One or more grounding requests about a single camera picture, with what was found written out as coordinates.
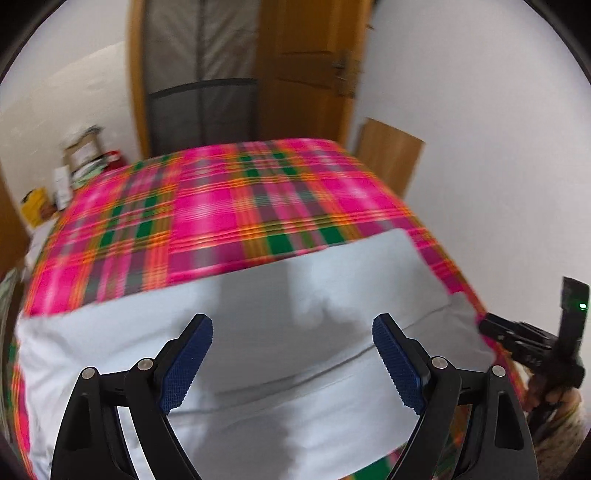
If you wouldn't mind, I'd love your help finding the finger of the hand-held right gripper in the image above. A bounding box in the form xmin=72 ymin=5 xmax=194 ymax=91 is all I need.
xmin=479 ymin=315 xmax=525 ymax=354

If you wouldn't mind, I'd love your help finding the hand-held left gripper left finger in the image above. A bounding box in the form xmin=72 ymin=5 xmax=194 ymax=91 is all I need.
xmin=51 ymin=314 xmax=213 ymax=480

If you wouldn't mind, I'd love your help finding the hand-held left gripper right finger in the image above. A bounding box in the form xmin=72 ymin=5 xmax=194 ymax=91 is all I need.
xmin=373 ymin=313 xmax=539 ymax=480

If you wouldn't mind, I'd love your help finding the light blue shirt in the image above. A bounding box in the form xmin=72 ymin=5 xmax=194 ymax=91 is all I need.
xmin=15 ymin=228 xmax=498 ymax=480

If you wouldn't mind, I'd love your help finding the person's right forearm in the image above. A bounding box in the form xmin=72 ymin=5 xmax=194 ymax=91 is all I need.
xmin=531 ymin=392 xmax=591 ymax=480

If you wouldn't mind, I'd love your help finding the person's right hand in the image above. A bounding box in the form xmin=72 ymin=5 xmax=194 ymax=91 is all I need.
xmin=526 ymin=375 xmax=578 ymax=414

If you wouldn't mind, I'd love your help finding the pink green plaid blanket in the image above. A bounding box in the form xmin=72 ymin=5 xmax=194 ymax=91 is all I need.
xmin=9 ymin=137 xmax=527 ymax=480

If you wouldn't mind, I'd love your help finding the wooden board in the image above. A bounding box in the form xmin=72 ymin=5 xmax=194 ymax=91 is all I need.
xmin=355 ymin=117 xmax=426 ymax=200

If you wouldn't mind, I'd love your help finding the white carton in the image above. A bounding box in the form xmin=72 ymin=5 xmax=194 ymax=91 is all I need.
xmin=52 ymin=165 xmax=73 ymax=209

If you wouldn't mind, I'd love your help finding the yellow bag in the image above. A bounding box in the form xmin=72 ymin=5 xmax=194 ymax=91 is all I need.
xmin=21 ymin=187 xmax=52 ymax=228

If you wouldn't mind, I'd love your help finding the wooden wardrobe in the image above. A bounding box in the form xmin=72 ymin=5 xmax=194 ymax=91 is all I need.
xmin=0 ymin=175 xmax=29 ymax=274

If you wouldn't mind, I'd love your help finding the small cardboard box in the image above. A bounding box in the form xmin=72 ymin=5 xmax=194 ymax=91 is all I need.
xmin=64 ymin=126 xmax=105 ymax=175

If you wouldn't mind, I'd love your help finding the black mesh chair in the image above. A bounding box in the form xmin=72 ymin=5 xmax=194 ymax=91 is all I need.
xmin=148 ymin=78 xmax=260 ymax=156

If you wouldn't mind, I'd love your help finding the wooden door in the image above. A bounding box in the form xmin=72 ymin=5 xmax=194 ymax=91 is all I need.
xmin=256 ymin=0 xmax=371 ymax=145

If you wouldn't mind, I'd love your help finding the grey plastic door curtain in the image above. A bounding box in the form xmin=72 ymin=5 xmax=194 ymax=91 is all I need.
xmin=143 ymin=0 xmax=265 ymax=89

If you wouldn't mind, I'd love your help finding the wooden door frame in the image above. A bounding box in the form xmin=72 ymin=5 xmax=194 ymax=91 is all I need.
xmin=128 ymin=0 xmax=154 ymax=161

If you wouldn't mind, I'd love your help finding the brass door handle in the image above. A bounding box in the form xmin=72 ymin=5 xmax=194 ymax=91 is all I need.
xmin=331 ymin=50 xmax=359 ymax=99

